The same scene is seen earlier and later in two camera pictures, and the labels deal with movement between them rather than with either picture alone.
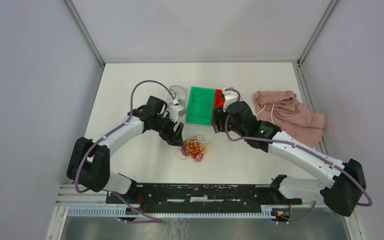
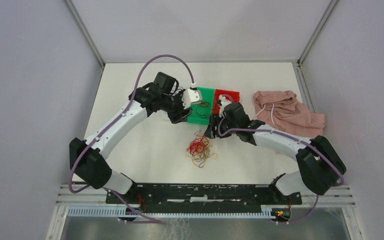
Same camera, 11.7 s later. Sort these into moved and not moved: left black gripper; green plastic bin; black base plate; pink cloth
Moved: left black gripper
Not moved: black base plate; pink cloth; green plastic bin
